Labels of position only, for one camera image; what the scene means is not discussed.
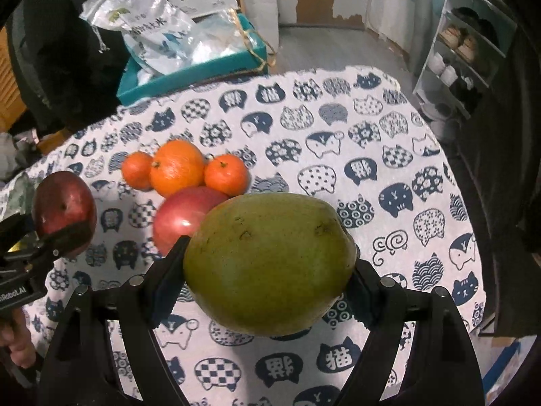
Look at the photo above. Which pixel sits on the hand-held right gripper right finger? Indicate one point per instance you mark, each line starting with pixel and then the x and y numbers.
pixel 359 296

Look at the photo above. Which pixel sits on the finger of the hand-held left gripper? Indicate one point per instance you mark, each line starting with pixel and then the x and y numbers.
pixel 17 230
pixel 67 237

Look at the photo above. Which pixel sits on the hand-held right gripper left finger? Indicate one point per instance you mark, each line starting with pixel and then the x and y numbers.
pixel 167 279

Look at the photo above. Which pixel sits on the dark red apple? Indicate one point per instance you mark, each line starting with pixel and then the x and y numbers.
pixel 63 203

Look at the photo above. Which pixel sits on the green mango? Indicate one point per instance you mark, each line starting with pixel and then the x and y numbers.
pixel 270 262

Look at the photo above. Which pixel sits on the large orange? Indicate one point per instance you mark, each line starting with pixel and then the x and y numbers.
pixel 177 169

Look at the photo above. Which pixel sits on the small tangerine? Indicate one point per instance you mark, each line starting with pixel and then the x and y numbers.
pixel 137 171
pixel 227 175

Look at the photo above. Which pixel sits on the person's left hand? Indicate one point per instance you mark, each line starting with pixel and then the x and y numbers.
pixel 17 340

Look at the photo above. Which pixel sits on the green glass plate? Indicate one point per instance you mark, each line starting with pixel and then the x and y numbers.
pixel 19 194

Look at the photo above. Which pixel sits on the pile of clothes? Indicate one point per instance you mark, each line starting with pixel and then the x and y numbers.
pixel 8 152

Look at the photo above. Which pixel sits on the black hooded coat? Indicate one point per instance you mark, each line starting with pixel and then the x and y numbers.
pixel 63 72

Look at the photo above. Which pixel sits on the teal cardboard box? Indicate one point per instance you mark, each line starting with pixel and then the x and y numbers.
pixel 169 84

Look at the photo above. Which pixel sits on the cat print tablecloth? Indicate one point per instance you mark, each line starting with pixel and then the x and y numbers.
pixel 338 114

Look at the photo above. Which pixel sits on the dark brown coat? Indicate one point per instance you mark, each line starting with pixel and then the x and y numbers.
pixel 507 177

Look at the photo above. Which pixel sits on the white printed rice bag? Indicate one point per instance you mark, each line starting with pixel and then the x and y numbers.
pixel 143 21

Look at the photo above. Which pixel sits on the white shoe rack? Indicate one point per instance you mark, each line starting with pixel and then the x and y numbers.
pixel 427 72

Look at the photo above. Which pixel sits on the clear plastic bag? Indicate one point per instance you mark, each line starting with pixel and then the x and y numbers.
pixel 219 38

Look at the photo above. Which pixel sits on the white foam boxes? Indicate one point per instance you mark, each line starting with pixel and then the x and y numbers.
pixel 260 8

